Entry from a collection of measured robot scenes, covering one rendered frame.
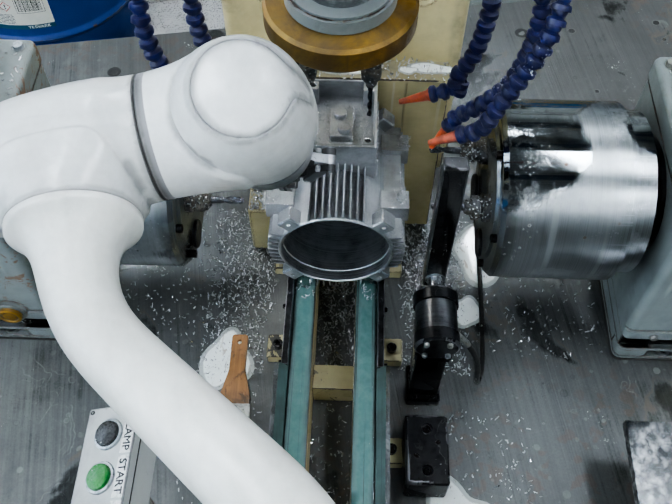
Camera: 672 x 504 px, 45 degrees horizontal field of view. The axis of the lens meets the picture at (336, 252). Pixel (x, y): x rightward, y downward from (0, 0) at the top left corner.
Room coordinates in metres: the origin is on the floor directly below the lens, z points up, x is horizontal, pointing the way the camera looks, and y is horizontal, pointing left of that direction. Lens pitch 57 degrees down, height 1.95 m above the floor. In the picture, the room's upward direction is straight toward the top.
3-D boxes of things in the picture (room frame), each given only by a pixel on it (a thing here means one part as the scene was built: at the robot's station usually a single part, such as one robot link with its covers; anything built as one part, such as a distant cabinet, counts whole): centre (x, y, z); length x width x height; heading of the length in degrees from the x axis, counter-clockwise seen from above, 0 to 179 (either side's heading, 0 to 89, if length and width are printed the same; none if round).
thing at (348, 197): (0.70, 0.00, 1.02); 0.20 x 0.19 x 0.19; 178
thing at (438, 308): (0.67, -0.18, 0.92); 0.45 x 0.13 x 0.24; 178
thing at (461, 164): (0.57, -0.13, 1.12); 0.04 x 0.03 x 0.26; 178
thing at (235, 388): (0.48, 0.15, 0.80); 0.21 x 0.05 x 0.01; 179
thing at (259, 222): (0.78, 0.10, 0.86); 0.07 x 0.06 x 0.12; 88
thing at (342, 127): (0.74, -0.01, 1.11); 0.12 x 0.11 x 0.07; 178
